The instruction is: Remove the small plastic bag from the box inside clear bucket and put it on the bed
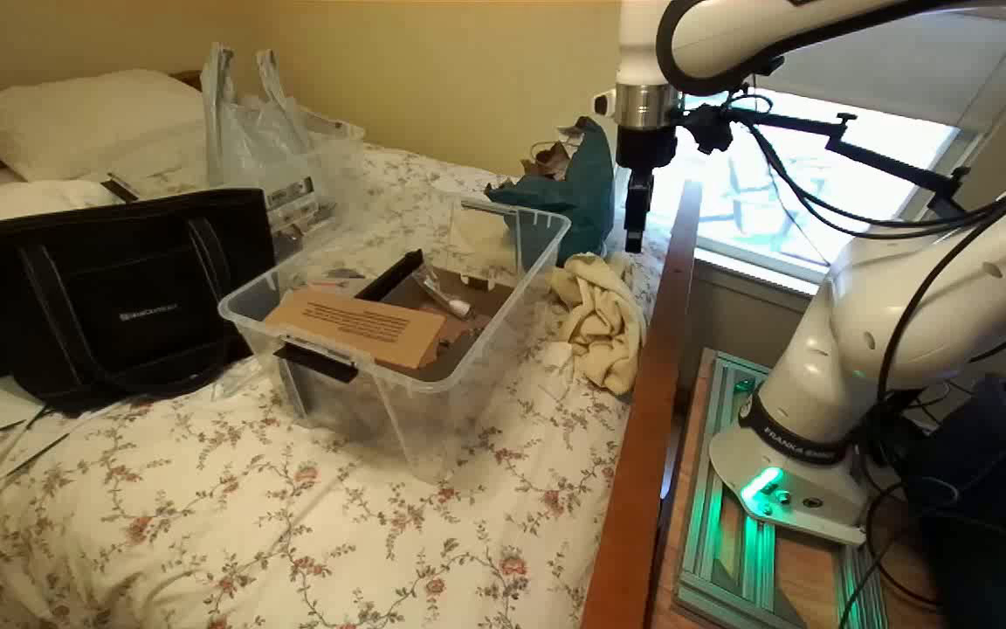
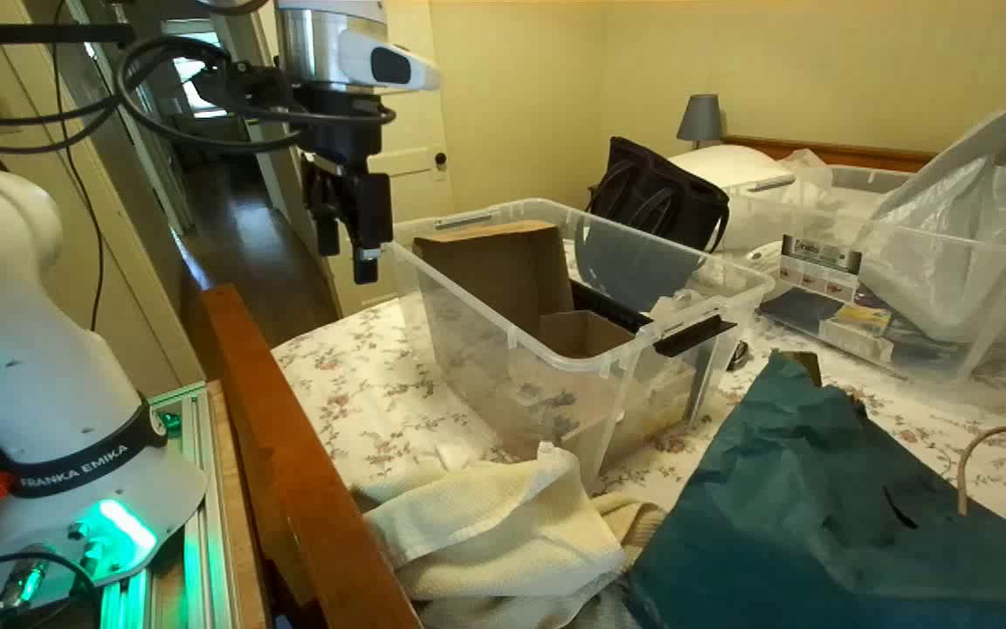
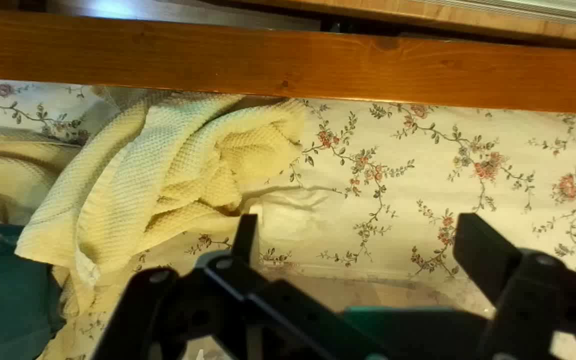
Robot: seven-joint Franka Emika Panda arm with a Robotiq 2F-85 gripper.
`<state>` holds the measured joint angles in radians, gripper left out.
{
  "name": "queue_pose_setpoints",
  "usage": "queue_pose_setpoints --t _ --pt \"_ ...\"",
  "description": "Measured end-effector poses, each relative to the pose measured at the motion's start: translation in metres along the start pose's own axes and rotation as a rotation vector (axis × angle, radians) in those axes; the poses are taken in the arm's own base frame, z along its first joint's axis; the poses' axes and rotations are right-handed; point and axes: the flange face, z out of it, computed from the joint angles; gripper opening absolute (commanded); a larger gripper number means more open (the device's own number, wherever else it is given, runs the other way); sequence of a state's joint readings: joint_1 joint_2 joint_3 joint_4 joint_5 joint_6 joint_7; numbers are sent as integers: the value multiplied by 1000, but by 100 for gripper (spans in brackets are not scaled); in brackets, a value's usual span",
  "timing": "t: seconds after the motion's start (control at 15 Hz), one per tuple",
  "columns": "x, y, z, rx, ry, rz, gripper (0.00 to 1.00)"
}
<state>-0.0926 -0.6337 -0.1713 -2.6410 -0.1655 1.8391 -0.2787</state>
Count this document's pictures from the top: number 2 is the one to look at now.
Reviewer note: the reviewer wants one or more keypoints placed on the clear plastic bucket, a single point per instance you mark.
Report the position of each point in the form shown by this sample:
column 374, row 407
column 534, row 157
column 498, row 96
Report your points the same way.
column 682, row 305

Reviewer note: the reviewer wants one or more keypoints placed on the grey lamp shade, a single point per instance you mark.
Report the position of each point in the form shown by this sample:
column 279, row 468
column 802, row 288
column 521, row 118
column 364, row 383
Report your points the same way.
column 700, row 121

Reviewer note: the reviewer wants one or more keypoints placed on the white pillow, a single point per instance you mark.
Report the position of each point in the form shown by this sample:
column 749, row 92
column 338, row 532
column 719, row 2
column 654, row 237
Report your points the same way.
column 734, row 168

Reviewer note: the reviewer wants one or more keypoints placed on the cream towel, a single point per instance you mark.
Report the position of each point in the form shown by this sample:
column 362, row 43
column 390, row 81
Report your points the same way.
column 506, row 542

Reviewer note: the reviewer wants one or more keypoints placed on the black tote bag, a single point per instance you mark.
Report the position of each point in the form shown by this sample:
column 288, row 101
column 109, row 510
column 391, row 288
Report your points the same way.
column 652, row 193

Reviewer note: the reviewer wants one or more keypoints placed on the brown cardboard box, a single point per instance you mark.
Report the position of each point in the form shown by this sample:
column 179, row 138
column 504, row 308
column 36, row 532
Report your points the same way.
column 519, row 271

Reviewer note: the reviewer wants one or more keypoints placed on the teal cloth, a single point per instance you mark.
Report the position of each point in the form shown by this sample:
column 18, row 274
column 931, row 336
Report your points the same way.
column 806, row 517

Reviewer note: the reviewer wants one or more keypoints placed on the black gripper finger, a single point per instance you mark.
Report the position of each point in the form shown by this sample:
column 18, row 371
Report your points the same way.
column 327, row 228
column 364, row 265

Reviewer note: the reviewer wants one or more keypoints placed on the large clear plastic bag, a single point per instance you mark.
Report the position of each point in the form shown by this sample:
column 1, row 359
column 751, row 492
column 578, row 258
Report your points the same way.
column 932, row 250

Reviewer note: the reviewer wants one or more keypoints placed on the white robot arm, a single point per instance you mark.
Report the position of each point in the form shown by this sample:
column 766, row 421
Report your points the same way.
column 87, row 477

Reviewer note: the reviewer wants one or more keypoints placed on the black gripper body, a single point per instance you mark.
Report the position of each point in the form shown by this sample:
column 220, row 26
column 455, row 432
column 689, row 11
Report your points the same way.
column 336, row 163

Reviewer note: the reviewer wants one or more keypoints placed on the wooden bed footboard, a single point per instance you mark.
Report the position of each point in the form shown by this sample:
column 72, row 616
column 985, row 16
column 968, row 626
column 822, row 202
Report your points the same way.
column 314, row 559

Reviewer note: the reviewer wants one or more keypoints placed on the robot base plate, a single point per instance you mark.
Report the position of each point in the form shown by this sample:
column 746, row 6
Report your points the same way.
column 136, row 549

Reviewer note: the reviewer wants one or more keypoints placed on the floral bed sheet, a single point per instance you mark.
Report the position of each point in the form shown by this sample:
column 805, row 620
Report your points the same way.
column 379, row 407

